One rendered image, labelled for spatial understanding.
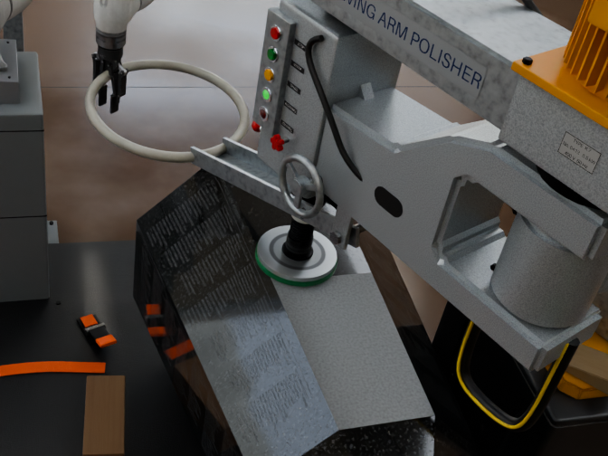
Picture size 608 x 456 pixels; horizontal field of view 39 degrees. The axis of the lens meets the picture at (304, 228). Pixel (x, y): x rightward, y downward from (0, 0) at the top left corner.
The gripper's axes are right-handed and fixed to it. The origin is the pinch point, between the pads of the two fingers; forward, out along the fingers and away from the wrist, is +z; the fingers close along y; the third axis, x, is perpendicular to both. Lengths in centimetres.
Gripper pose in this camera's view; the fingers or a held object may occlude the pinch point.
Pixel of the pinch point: (109, 99)
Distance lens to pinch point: 280.0
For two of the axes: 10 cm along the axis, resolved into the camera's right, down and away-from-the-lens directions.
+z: -1.8, 7.3, 6.6
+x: 5.8, -4.6, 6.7
